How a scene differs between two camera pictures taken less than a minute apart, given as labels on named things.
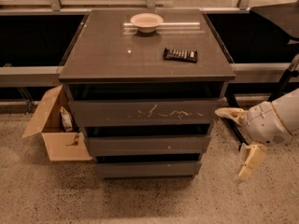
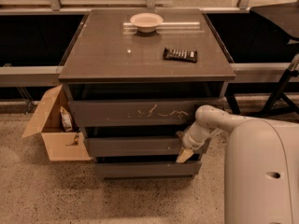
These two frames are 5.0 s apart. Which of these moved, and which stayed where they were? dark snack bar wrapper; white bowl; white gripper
Moved: white gripper
Stayed: white bowl; dark snack bar wrapper
